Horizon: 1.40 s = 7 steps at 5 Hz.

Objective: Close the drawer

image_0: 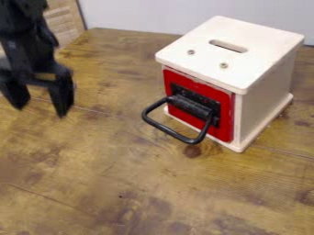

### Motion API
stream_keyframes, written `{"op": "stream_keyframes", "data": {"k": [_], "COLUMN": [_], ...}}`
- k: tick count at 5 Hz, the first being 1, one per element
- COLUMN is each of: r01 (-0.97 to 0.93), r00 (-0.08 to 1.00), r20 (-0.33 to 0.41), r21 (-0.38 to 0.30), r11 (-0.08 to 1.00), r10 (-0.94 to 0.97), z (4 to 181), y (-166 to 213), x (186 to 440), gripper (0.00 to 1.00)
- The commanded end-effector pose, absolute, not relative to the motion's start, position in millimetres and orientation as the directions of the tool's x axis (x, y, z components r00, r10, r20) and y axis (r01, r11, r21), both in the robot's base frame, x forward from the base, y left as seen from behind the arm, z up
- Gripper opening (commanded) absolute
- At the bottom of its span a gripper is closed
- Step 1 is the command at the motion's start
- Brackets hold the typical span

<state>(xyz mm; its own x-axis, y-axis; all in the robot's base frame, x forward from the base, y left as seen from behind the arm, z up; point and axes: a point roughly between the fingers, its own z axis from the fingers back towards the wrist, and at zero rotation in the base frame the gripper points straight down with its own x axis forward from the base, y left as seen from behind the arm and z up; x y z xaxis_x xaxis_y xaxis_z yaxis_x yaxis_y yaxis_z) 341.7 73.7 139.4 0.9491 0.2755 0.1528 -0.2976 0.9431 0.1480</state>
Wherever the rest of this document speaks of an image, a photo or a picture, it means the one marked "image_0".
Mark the red wooden drawer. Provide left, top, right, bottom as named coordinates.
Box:
left=162, top=67, right=233, bottom=142

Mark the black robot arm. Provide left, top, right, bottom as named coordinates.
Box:
left=0, top=0, right=74, bottom=118

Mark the black metal drawer handle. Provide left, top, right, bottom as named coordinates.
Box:
left=140, top=82, right=222, bottom=145

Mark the white wooden drawer cabinet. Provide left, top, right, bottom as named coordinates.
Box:
left=156, top=16, right=304, bottom=152

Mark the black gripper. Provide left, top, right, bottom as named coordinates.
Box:
left=0, top=19, right=74, bottom=118

